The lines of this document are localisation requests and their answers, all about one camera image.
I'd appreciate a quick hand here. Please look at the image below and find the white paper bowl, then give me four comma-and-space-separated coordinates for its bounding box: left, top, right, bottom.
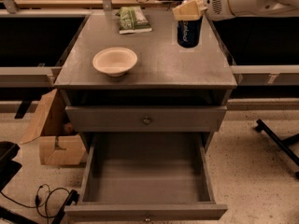
93, 48, 137, 77

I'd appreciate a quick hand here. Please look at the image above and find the black bin at left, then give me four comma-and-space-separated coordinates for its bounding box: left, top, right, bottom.
0, 141, 21, 191

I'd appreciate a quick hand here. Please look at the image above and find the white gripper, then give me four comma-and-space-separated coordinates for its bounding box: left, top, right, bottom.
172, 0, 232, 21

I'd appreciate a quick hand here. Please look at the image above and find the black cable on floor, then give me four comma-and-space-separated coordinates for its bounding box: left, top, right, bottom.
0, 184, 71, 220

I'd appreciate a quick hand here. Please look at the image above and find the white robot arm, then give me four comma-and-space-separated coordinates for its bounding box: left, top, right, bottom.
173, 0, 299, 21

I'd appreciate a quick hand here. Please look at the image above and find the open grey middle drawer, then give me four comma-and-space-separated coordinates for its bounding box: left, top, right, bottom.
65, 133, 227, 222

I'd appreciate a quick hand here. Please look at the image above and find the dark blue pepsi can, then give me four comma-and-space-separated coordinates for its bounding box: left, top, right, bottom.
177, 19, 202, 48

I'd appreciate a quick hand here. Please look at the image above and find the grey drawer cabinet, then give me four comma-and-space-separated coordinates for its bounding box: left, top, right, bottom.
55, 10, 236, 146

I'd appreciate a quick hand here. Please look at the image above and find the green chip bag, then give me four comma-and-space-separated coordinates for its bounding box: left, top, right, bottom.
116, 7, 152, 35

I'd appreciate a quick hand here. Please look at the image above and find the brown cardboard box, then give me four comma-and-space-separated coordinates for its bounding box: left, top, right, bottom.
21, 89, 86, 165

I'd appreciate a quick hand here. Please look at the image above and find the black stand leg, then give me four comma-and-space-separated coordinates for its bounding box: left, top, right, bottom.
255, 119, 299, 166

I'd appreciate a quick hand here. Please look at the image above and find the closed grey top drawer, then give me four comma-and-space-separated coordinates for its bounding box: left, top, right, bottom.
65, 106, 227, 132

